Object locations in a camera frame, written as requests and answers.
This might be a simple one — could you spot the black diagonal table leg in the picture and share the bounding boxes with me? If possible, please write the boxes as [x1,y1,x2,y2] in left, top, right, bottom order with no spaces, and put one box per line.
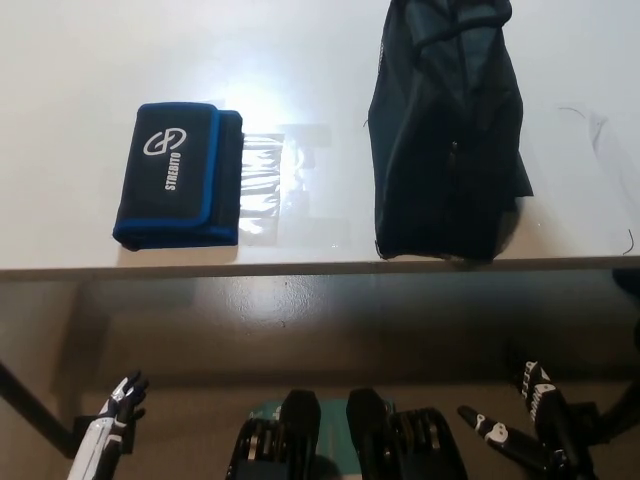
[564,374,640,454]
[0,359,137,461]

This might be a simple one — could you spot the black ribbed torso block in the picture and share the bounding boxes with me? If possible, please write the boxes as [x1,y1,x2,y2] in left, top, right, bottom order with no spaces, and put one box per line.
[345,388,469,480]
[227,389,322,480]

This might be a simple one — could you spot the right black ribbed torso block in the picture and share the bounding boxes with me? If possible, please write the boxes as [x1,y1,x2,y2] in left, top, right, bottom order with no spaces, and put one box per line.
[345,388,469,480]

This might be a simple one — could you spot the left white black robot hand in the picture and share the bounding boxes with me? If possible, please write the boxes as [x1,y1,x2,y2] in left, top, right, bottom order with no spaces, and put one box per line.
[67,370,150,480]

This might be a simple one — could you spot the left black ribbed torso block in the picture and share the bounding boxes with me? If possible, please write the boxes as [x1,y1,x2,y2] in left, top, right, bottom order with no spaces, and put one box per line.
[227,389,322,480]

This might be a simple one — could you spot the black blue Strebito notebook pouch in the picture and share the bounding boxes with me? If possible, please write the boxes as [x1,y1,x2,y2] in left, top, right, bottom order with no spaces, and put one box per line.
[110,102,244,249]

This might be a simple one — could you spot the black robot legs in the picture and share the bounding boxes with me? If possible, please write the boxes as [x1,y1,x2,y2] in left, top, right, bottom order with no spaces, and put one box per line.
[249,397,397,480]

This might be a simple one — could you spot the dark fabric lunch bag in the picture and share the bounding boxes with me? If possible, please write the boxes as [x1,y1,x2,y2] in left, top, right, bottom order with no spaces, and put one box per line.
[367,0,535,264]

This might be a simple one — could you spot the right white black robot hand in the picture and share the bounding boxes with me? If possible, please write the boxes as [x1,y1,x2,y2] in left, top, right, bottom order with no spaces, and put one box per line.
[457,355,594,480]

